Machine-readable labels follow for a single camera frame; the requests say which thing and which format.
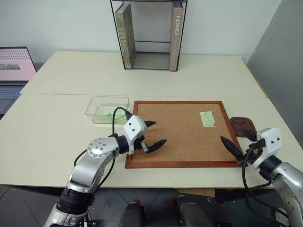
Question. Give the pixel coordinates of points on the laptop with pink screen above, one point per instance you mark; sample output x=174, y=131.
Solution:
x=14, y=68

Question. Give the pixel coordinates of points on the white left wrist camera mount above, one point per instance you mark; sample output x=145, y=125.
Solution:
x=133, y=126

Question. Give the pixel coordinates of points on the grey partition panel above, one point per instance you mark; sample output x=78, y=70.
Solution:
x=279, y=71

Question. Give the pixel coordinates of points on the small dark rounded shape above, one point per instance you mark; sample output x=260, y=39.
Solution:
x=133, y=215

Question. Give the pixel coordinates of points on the olive patterned book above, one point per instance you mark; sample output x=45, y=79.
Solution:
x=125, y=35

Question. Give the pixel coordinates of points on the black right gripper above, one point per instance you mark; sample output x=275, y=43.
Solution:
x=252, y=151

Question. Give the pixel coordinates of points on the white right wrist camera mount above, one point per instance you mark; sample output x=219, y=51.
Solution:
x=271, y=142

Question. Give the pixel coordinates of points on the brown wooden tray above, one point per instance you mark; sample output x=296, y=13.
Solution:
x=243, y=125

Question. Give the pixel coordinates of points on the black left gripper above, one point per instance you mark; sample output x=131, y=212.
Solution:
x=139, y=144

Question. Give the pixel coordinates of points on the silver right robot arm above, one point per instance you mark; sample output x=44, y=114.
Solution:
x=287, y=179

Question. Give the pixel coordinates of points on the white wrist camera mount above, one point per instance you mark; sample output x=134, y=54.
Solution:
x=271, y=142
x=133, y=126

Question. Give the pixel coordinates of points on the light green paper note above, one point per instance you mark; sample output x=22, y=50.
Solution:
x=207, y=118

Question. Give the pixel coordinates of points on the clear plastic container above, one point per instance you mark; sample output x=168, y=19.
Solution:
x=104, y=104

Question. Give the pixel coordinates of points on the wood framed cork board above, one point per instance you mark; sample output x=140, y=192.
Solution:
x=182, y=132

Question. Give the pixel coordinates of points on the large dark rounded shape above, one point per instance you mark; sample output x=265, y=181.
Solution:
x=193, y=212

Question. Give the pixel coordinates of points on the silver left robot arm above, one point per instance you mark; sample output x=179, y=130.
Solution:
x=91, y=165

